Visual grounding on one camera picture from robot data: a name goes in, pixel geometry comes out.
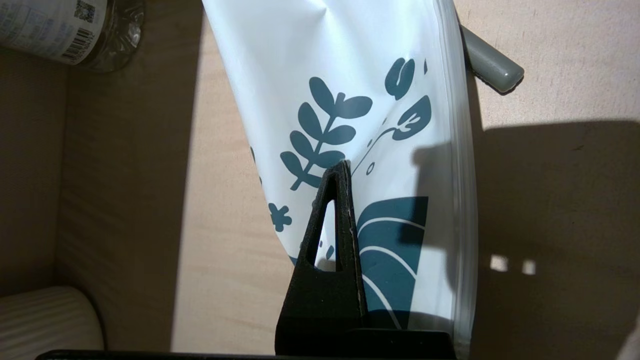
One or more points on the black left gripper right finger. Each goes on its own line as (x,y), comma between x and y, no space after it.
(361,300)

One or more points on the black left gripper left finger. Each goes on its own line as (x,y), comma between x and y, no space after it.
(320,300)

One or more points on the blue patterned plastic bag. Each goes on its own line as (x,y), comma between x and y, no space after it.
(350,75)

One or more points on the white toothbrush with dark head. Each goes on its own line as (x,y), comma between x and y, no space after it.
(490,65)

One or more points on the beige wooden shelf cabinet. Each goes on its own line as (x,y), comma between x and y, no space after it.
(125,175)

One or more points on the white ribbed ceramic mug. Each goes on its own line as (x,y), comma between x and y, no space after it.
(45,320)

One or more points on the clear water bottle black cap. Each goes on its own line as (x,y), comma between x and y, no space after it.
(50,30)

